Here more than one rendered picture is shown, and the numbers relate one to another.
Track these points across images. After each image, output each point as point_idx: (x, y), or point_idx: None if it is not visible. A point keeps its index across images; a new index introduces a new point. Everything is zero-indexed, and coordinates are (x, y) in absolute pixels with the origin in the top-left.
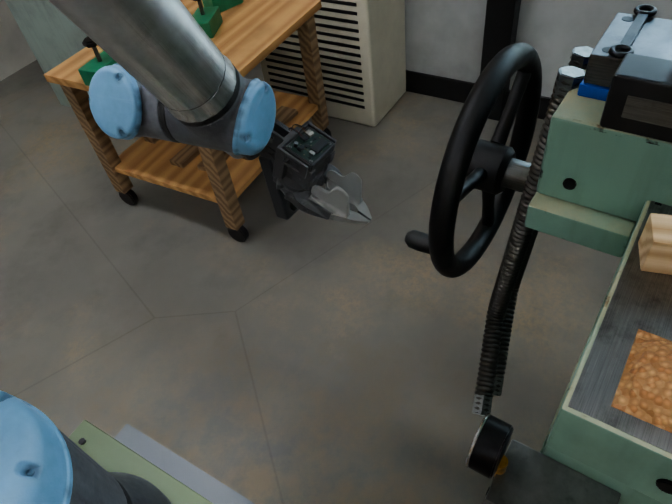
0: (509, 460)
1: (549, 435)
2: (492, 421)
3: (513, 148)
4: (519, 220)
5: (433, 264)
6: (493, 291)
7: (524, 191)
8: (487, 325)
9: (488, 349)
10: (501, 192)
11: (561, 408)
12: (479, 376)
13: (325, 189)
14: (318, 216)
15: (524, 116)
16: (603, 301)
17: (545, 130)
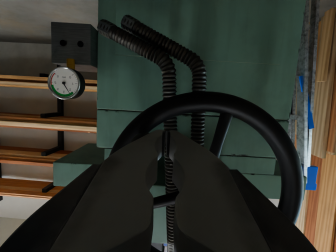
0: (79, 65)
1: (53, 168)
2: (73, 97)
3: (281, 166)
4: (166, 164)
5: (110, 154)
6: (166, 88)
7: (168, 186)
8: (153, 59)
9: (137, 53)
10: (256, 130)
11: (53, 185)
12: (119, 40)
13: (196, 244)
14: (69, 186)
15: (281, 196)
16: (220, 61)
17: (167, 225)
